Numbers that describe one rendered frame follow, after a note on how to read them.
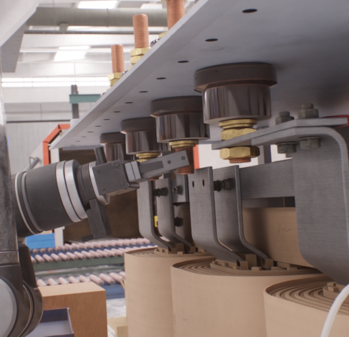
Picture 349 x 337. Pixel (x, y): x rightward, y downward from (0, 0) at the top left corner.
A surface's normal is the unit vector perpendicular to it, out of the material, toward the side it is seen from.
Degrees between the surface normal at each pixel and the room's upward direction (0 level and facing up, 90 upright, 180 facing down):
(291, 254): 90
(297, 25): 180
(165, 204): 90
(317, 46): 180
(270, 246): 90
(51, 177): 60
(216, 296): 90
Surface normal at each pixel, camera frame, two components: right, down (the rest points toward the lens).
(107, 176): -0.10, -0.05
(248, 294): -0.47, -0.02
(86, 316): 0.25, -0.07
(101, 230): 0.01, 0.33
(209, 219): -0.97, 0.04
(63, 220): 0.18, 0.80
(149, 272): -0.77, 0.01
